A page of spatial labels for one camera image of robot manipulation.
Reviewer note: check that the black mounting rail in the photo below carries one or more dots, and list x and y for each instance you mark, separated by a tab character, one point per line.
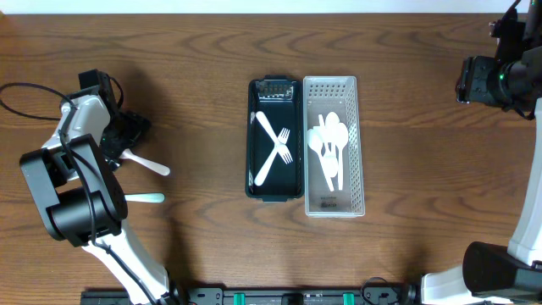
374	291

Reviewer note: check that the white plastic fork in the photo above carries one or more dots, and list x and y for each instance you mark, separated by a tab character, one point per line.
267	127
263	172

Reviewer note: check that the short white spoon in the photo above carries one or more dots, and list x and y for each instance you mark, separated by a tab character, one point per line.
156	167

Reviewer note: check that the fork with mint handle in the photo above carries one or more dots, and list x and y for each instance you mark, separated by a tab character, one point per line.
145	197

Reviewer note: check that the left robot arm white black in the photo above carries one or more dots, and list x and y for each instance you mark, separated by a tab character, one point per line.
80	200

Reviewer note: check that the clear plastic basket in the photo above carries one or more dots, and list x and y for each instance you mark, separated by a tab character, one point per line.
321	95

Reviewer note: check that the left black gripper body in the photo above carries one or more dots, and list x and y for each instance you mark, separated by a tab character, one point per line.
128	128

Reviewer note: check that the dark green plastic basket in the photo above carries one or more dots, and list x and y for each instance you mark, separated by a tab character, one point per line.
279	97

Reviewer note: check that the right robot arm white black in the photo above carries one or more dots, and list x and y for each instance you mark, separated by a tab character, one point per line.
510	81

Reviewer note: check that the white plastic spoon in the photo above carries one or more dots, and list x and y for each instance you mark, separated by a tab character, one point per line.
341	139
330	124
316	144

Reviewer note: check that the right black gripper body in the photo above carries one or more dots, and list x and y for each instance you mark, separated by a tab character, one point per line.
483	80

